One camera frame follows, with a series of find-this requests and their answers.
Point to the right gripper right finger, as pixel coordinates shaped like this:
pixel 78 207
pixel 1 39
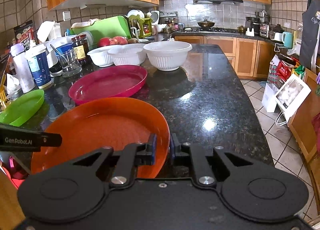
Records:
pixel 192 156

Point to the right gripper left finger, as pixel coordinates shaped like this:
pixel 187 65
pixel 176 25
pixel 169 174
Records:
pixel 130 158

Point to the orange plastic plate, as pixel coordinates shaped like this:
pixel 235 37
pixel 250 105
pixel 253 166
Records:
pixel 109 122

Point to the magenta plastic plate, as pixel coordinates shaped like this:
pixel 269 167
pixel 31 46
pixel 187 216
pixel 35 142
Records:
pixel 114 81

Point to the white ribbed bowl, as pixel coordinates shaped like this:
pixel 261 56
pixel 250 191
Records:
pixel 167 55
pixel 131 54
pixel 101 57

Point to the green plastic plate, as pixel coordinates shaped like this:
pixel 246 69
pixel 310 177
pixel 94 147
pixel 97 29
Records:
pixel 23 108

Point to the lilac water bottle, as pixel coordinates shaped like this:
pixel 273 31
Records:
pixel 22 69

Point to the blue paper coffee cup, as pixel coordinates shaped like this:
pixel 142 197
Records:
pixel 38 64

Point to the clear glass with spoon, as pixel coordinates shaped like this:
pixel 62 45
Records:
pixel 68 61

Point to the white paper bag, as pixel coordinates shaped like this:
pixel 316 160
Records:
pixel 269 100

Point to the dark sauce jar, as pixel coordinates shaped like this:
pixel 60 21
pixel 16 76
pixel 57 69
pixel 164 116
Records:
pixel 80 46

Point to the red pomegranate left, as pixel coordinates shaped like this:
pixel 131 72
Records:
pixel 104 42

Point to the black wok on stove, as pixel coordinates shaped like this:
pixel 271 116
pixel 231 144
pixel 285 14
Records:
pixel 206 25

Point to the green cutting board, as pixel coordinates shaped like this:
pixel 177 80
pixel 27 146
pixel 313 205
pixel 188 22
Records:
pixel 103 28

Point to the teal electric kettle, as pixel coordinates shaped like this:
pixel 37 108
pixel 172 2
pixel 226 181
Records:
pixel 287 40

